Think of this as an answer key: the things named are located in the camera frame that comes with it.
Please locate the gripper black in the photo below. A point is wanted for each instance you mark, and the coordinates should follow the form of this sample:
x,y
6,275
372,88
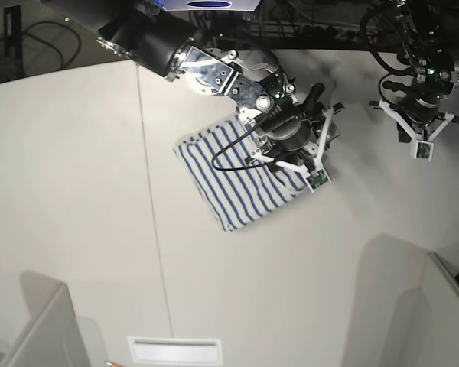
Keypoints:
x,y
311,105
421,99

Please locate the blue white striped T-shirt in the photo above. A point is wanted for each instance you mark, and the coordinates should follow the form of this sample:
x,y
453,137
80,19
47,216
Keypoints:
x,y
235,198

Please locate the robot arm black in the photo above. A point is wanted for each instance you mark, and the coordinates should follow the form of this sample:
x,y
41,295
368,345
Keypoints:
x,y
431,74
165,45

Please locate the white power strip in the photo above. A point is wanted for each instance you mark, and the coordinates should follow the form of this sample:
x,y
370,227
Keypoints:
x,y
284,29

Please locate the blue box at top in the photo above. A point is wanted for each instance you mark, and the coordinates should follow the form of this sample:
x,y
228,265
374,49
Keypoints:
x,y
208,5

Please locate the grey divider panel right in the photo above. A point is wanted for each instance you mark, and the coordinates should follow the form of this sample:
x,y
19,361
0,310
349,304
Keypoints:
x,y
425,325

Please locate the grey divider panel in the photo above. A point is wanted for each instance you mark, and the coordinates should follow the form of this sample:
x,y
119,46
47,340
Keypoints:
x,y
425,325
50,338

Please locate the white label plate on table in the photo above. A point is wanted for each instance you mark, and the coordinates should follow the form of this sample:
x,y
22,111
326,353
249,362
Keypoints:
x,y
172,351

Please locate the grey divider panel left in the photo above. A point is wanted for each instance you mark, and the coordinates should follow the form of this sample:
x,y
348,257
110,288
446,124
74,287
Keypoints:
x,y
50,338

